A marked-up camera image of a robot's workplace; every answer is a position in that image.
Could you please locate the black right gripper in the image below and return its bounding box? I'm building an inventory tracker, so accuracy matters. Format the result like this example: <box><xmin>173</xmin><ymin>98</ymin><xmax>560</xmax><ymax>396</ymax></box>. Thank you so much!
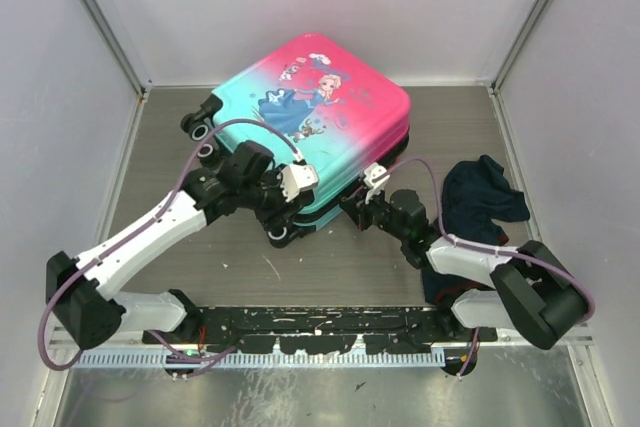
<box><xmin>342</xmin><ymin>182</ymin><xmax>409</xmax><ymax>242</ymax></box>

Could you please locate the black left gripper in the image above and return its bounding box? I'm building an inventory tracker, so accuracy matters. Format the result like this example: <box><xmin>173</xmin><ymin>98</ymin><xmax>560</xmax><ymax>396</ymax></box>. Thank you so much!
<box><xmin>240</xmin><ymin>166</ymin><xmax>303</xmax><ymax>231</ymax></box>

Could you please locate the pink teal suitcase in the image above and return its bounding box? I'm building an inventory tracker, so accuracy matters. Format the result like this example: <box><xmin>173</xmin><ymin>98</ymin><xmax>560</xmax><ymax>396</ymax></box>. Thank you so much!
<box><xmin>180</xmin><ymin>33</ymin><xmax>410</xmax><ymax>248</ymax></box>

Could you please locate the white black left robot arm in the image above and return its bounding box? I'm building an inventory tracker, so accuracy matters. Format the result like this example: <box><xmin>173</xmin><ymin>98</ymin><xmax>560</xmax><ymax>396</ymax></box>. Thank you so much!
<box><xmin>46</xmin><ymin>141</ymin><xmax>318</xmax><ymax>351</ymax></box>

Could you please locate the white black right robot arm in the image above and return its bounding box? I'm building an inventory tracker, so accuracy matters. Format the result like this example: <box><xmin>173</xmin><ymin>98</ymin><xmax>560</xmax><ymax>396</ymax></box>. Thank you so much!
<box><xmin>341</xmin><ymin>189</ymin><xmax>593</xmax><ymax>350</ymax></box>

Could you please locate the navy garment with red trim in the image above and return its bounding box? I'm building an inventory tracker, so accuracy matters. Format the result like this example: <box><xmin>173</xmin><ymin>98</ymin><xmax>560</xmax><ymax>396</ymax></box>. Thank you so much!
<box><xmin>419</xmin><ymin>154</ymin><xmax>531</xmax><ymax>306</ymax></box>

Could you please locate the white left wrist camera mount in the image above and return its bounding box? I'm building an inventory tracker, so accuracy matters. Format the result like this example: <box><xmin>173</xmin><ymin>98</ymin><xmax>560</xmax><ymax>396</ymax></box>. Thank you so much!
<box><xmin>280</xmin><ymin>163</ymin><xmax>319</xmax><ymax>203</ymax></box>

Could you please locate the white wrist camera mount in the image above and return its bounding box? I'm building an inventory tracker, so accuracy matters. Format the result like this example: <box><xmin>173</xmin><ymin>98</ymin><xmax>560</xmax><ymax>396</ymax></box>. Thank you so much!
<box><xmin>280</xmin><ymin>163</ymin><xmax>319</xmax><ymax>203</ymax></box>
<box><xmin>363</xmin><ymin>162</ymin><xmax>390</xmax><ymax>204</ymax></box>

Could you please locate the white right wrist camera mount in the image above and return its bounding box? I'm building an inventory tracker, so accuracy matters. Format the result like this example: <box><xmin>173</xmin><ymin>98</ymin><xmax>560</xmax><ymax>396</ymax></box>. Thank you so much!
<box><xmin>363</xmin><ymin>162</ymin><xmax>390</xmax><ymax>204</ymax></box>

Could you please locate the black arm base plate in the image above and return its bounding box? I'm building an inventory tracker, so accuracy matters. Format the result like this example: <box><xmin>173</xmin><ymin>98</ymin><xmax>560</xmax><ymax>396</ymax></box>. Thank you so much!
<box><xmin>162</xmin><ymin>307</ymin><xmax>473</xmax><ymax>355</ymax></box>

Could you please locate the white slotted cable duct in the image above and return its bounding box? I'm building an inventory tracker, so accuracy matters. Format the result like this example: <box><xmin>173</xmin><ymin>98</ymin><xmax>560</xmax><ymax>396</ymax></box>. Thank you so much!
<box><xmin>74</xmin><ymin>348</ymin><xmax>446</xmax><ymax>369</ymax></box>

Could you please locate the aluminium frame rail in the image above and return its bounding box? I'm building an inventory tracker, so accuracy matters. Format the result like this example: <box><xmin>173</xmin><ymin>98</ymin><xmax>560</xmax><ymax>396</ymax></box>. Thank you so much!
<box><xmin>47</xmin><ymin>304</ymin><xmax>594</xmax><ymax>348</ymax></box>

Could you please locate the aluminium left corner post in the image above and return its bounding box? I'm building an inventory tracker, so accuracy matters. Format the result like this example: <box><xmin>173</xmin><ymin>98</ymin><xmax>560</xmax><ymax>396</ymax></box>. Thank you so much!
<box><xmin>79</xmin><ymin>0</ymin><xmax>148</xmax><ymax>97</ymax></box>

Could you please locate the aluminium corner post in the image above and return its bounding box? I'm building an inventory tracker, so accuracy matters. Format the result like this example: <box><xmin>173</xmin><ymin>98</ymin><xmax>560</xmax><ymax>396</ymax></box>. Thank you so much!
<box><xmin>490</xmin><ymin>0</ymin><xmax>553</xmax><ymax>95</ymax></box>
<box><xmin>79</xmin><ymin>0</ymin><xmax>148</xmax><ymax>97</ymax></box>

